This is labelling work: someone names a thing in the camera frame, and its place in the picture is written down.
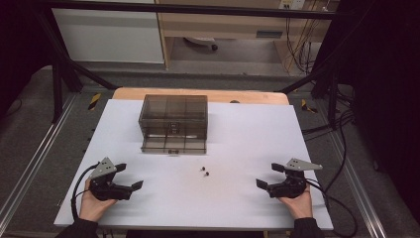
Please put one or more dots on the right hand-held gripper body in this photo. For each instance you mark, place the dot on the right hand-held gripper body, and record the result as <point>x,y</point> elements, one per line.
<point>292,185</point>

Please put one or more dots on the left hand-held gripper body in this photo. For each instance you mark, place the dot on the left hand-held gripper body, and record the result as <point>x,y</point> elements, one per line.
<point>103,170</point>

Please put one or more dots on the smoky clear plastic drawer box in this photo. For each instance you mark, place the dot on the smoky clear plastic drawer box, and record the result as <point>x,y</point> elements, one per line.
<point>173,122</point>

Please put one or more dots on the person's right hand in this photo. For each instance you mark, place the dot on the person's right hand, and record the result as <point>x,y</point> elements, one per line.
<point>301,206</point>

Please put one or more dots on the person's left hand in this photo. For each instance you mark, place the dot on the person's left hand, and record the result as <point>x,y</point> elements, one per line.
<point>92,206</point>

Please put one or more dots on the white foam board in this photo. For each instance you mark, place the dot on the white foam board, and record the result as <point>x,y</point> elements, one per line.
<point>237,148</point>

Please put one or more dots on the yellow black tape strip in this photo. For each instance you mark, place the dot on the yellow black tape strip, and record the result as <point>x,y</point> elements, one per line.
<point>94,101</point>
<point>307,106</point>

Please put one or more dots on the wooden table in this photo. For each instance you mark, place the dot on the wooden table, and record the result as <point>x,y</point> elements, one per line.
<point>257,96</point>

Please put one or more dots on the white cabinet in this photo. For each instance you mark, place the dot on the white cabinet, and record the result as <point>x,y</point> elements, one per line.
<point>109,36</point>

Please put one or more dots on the black curtain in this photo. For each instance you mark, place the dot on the black curtain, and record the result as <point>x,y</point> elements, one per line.
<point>386,92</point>
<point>20,46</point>

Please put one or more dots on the office chair base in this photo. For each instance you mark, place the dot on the office chair base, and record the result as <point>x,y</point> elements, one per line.
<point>202,41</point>

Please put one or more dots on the wooden desk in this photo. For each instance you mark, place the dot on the wooden desk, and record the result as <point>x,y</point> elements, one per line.
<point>224,26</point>

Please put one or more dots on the white power socket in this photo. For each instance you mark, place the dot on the white power socket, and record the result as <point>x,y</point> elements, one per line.
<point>292,4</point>

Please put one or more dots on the aluminium floor rail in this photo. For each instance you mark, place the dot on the aluminium floor rail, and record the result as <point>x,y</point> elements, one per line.
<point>358,185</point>
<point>33,158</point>

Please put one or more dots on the black metal frame strut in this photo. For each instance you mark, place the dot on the black metal frame strut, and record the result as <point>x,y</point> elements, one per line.
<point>317,77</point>
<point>71,62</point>

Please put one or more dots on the black metal frame bar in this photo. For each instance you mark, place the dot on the black metal frame bar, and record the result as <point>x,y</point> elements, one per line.
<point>198,8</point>

